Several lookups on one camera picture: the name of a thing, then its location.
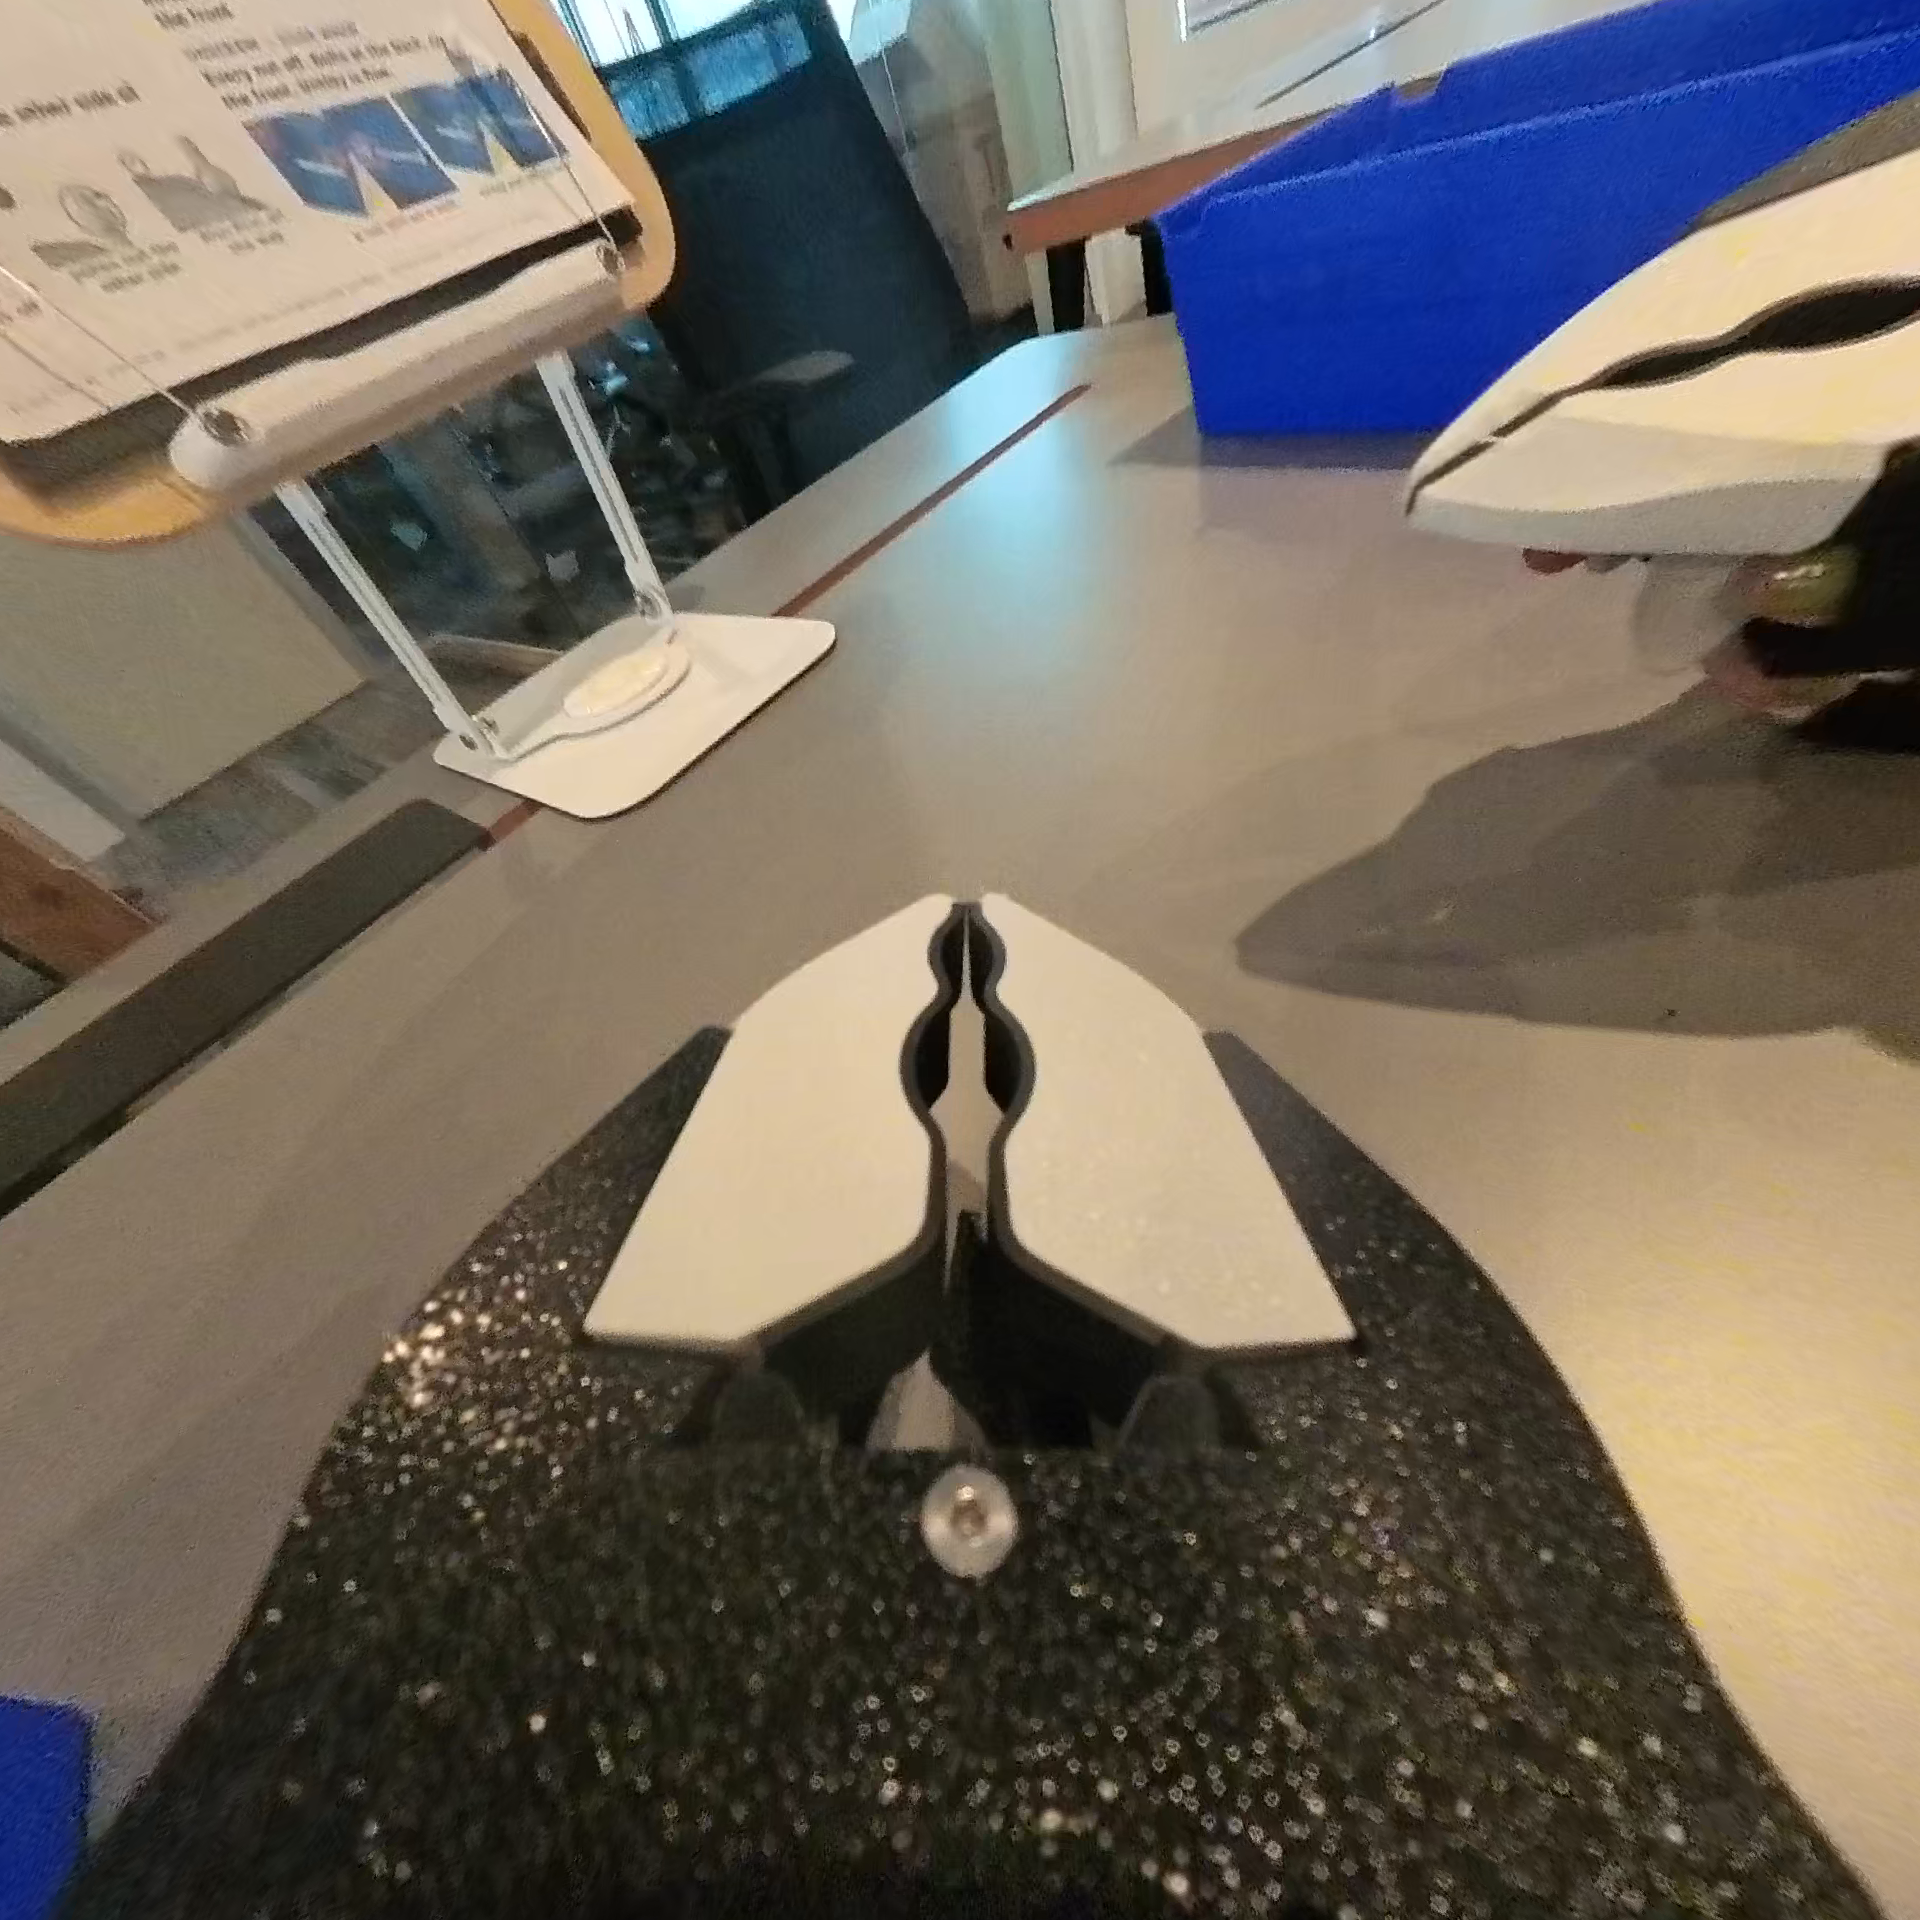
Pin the blue plastic object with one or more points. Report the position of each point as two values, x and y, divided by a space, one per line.
38 1814

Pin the white document stand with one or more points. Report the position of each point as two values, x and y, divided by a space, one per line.
751 661

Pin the beige adjacent table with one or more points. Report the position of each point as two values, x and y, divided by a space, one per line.
1200 142

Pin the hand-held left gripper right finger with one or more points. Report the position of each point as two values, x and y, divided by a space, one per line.
1154 1185

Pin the printed instruction sheet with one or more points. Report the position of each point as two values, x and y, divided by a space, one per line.
224 148

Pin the person's right hand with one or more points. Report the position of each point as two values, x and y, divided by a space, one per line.
1576 562

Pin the dark partition screen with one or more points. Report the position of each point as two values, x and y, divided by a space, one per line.
810 224

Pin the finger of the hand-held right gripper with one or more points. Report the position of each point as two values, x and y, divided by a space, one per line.
1725 276
1650 480

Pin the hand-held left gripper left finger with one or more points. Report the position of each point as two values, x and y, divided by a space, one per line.
781 1185

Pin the blue plastic bin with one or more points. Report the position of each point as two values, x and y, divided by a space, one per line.
1425 269

